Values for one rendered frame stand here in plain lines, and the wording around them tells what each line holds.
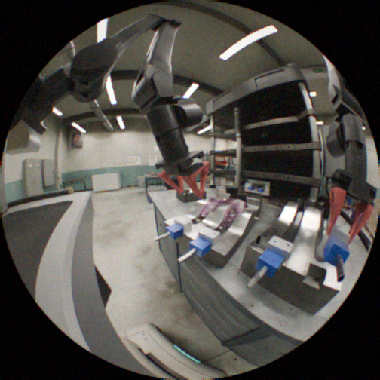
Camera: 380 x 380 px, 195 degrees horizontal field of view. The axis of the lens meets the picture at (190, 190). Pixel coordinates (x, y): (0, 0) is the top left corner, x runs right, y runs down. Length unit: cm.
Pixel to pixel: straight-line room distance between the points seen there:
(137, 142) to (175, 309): 727
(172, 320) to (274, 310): 88
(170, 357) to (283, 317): 59
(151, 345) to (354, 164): 91
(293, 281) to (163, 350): 67
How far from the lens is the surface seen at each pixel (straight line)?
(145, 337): 80
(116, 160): 731
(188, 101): 29
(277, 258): 25
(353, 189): 22
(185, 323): 108
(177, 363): 79
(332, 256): 21
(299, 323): 33
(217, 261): 32
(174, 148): 21
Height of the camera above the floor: 105
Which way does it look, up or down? 11 degrees down
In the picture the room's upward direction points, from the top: straight up
